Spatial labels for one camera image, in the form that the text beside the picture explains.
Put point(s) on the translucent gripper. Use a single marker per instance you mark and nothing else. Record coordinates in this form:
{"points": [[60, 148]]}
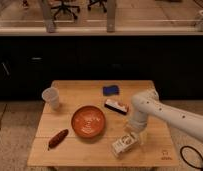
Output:
{"points": [[142, 137]]}

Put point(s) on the white carton bottle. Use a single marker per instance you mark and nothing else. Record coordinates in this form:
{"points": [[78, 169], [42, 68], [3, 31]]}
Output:
{"points": [[124, 143]]}

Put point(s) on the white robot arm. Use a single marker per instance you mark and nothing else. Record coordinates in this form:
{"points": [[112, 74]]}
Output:
{"points": [[146, 103]]}

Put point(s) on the blue sponge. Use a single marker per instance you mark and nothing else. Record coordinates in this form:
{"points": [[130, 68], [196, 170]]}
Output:
{"points": [[111, 90]]}

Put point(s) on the orange bowl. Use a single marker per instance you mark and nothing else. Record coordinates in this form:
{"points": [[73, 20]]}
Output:
{"points": [[88, 122]]}

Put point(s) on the wooden table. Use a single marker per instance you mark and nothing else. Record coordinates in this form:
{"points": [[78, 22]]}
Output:
{"points": [[75, 151]]}

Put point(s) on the brown sausage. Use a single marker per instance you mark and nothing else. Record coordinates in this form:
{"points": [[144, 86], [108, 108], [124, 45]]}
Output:
{"points": [[58, 138]]}

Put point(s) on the translucent plastic cup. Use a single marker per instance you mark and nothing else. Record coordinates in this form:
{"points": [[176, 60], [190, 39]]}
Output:
{"points": [[51, 96]]}

